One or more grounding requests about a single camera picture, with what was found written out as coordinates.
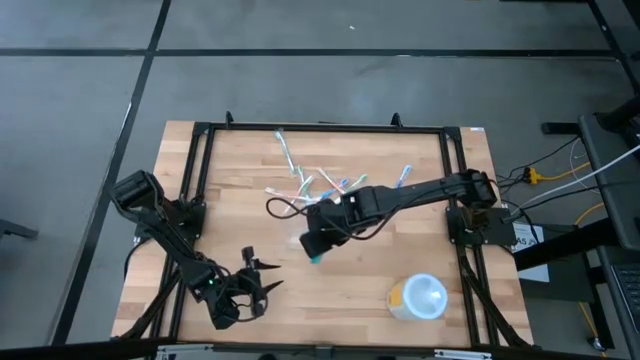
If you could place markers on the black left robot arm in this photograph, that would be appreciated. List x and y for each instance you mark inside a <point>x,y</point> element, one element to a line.
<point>172,245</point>

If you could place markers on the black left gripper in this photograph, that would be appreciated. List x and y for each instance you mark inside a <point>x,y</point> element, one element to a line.
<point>240,300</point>

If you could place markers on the teal mouthwash bottle white cap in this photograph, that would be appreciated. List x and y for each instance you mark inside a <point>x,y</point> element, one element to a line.
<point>316,259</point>

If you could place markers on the black aluminium table frame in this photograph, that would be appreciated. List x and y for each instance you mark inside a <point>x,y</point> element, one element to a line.
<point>325,127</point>

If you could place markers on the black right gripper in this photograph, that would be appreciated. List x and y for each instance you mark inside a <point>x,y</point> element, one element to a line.
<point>325,225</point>

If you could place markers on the black keyboard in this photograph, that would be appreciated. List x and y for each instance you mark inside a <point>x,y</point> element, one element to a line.
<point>630,295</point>

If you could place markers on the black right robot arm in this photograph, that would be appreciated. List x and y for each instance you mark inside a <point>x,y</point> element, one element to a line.
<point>425,190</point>

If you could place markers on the blue toothbrush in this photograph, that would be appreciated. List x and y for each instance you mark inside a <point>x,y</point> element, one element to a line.
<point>405,175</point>
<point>340,185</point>

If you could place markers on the green toothbrush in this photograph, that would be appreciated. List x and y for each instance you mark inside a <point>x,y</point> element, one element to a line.
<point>301,174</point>
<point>360,180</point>
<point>286,152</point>
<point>302,190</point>

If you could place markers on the dark grey desk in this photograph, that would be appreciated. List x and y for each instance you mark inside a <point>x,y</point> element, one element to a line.
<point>615,200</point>

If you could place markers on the black floor stand foot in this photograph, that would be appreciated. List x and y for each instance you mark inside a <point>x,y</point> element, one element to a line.
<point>15,229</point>

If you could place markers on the silver aluminium bracket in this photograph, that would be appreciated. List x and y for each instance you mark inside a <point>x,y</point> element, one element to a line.
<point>462,355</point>
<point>185,351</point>

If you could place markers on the white paper sign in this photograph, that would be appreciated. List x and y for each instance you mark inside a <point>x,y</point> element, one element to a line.
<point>532,272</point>

